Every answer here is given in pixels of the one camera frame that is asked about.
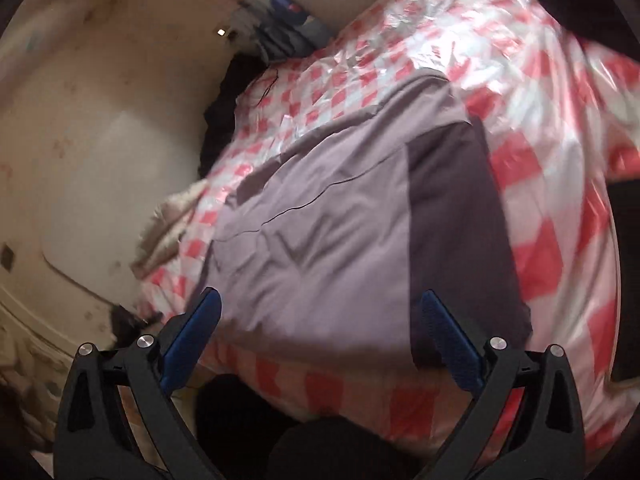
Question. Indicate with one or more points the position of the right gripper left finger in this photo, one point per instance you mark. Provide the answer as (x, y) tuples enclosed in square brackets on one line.
[(93, 439)]

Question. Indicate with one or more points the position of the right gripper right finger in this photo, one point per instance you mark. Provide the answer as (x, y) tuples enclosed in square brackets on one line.
[(546, 439)]

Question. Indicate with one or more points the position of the lilac and purple garment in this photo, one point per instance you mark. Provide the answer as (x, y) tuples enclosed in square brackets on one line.
[(323, 253)]

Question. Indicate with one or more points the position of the beige quilted jacket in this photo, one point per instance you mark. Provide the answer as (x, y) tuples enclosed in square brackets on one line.
[(160, 238)]

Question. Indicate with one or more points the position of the red checkered plastic bed cover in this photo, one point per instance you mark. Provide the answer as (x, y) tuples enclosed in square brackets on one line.
[(561, 117)]

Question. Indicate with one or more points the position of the blue patterned left curtain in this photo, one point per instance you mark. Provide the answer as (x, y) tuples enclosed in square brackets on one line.
[(280, 29)]

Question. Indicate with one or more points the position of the black clothes pile by wall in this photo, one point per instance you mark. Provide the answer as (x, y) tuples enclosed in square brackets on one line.
[(219, 115)]

